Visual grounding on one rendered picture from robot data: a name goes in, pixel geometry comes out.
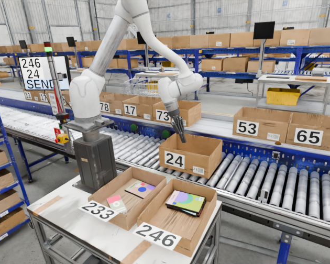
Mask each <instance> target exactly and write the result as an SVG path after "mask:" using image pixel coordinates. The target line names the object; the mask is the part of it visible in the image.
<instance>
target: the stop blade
mask: <svg viewBox="0 0 330 264"><path fill-rule="evenodd" d="M242 161H243V157H242V158H241V160H240V162H239V164H238V165H237V167H236V169H235V170H234V172H233V174H232V175H231V177H230V178H229V180H228V182H227V183H226V185H225V186H224V191H225V190H226V188H227V187H228V185H229V183H230V181H231V180H232V178H233V176H234V174H235V173H236V171H237V169H238V168H239V166H240V164H241V162H242Z"/></svg>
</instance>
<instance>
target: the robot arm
mask: <svg viewBox="0 0 330 264"><path fill-rule="evenodd" d="M133 22H134V23H135V24H136V26H137V28H138V30H139V32H140V34H141V36H142V37H143V39H144V41H145V42H146V44H147V45H148V46H149V47H150V48H151V49H153V50H154V51H156V52H157V53H159V54H160V55H162V56H163V57H165V58H166V59H168V60H169V61H171V62H172V63H174V64H175V65H176V66H177V67H178V69H179V75H178V80H177V81H174V82H172V81H171V80H170V79H169V78H168V77H166V78H162V79H160V80H159V81H158V92H159V95H160V98H161V100H162V101H163V103H164V106H165V108H166V111H168V114H169V116H170V117H171V120H172V122H171V123H170V124H171V125H172V126H173V128H174V130H175V132H176V134H178V135H179V136H180V139H181V142H182V143H186V138H185V136H184V125H183V118H182V117H180V115H179V114H180V111H179V108H178V107H179V105H178V102H177V97H179V96H182V95H186V94H189V93H192V92H194V91H196V90H198V89H199V88H200V87H201V86H202V85H203V78H202V76H201V75H200V74H198V73H195V74H194V73H193V72H192V71H190V70H189V68H188V66H187V64H186V63H185V61H184V60H183V59H182V58H181V57H180V56H178V55H177V54H176V53H174V52H173V51H172V50H170V49H169V48H168V47H166V46H165V45H164V44H162V43H161V42H160V41H159V40H158V39H157V38H156V37H155V36H154V34H153V32H152V27H151V22H150V15H149V10H148V5H147V1H146V0H118V2H117V5H116V7H115V16H114V18H113V20H112V22H111V24H110V26H109V28H108V30H107V32H106V35H105V37H104V39H103V41H102V43H101V45H100V47H99V49H98V51H97V53H96V55H95V57H94V59H93V61H92V63H91V65H90V67H89V69H85V70H83V72H82V74H81V75H80V76H79V77H75V78H74V79H73V80H72V81H71V83H70V86H69V95H70V101H71V106H72V110H73V113H74V120H72V121H70V122H68V125H71V126H75V127H78V128H82V129H83V130H89V129H91V128H93V127H95V126H103V125H104V123H106V122H109V119H108V118H104V117H102V116H101V111H100V98H99V95H100V93H101V91H102V88H103V86H104V84H105V79H104V74H105V72H106V70H107V68H108V66H109V64H110V62H111V60H112V58H113V56H114V54H115V52H116V50H117V48H118V46H119V44H120V42H121V41H122V39H123V37H124V35H125V33H126V31H127V29H128V27H129V25H130V24H132V23H133Z"/></svg>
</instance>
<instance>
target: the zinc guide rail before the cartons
mask: <svg viewBox="0 0 330 264"><path fill-rule="evenodd" d="M0 97H4V98H10V99H14V100H19V101H25V102H31V103H37V104H42V105H48V106H51V105H50V104H49V103H43V102H36V101H31V100H25V99H20V98H14V97H9V96H2V95H0ZM65 108H66V109H71V108H70V107H67V106H65ZM101 115H104V116H110V117H116V118H121V119H127V120H133V121H137V122H142V123H149V124H154V125H160V126H166V127H171V128H173V126H172V125H171V124H165V123H160V122H153V121H149V120H143V119H137V118H131V117H125V116H119V115H113V114H107V113H101ZM184 130H189V131H194V132H198V133H204V134H210V135H215V136H221V137H227V138H233V139H239V140H244V141H250V142H256V143H260V144H265V145H271V146H277V147H283V148H289V149H294V150H300V151H306V152H312V153H317V154H321V155H327V156H330V151H325V150H318V149H313V148H307V147H300V146H294V145H288V144H281V145H275V144H274V143H275V142H272V141H266V140H260V139H254V138H248V137H242V136H236V135H230V134H224V133H218V132H214V131H208V130H202V129H196V128H190V127H184Z"/></svg>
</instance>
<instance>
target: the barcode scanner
mask: <svg viewBox="0 0 330 264"><path fill-rule="evenodd" d="M68 118H70V116H69V113H65V112H61V113H57V114H56V119H58V120H59V121H60V124H59V125H63V123H65V122H66V121H65V119H68Z"/></svg>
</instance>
